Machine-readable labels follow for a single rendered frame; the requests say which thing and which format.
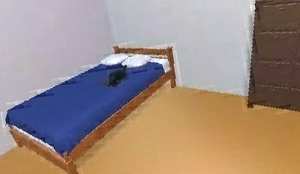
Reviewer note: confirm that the open gray black laptop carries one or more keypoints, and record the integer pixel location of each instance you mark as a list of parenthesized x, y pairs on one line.
[(116, 75)]

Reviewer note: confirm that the white pillow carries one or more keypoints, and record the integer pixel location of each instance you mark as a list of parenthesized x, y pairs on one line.
[(136, 60), (113, 59)]

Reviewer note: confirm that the wooden bed with blue cover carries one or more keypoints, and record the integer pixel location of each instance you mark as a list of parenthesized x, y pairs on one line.
[(80, 106)]

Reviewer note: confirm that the dark brown chest of drawers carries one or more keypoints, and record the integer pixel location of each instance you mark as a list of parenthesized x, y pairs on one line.
[(294, 54)]

